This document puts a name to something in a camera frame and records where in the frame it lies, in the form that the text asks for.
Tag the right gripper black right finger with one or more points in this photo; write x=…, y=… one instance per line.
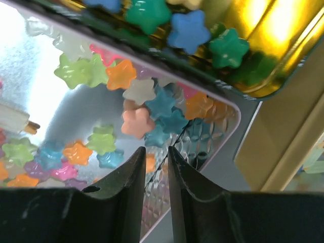
x=202, y=211

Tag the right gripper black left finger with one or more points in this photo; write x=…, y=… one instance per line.
x=109, y=210

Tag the gold tin of pastel gummies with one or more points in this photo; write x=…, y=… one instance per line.
x=277, y=144

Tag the gold tin of star candies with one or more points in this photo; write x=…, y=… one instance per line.
x=253, y=46

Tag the pink tin of bright gummies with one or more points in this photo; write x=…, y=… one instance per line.
x=74, y=109

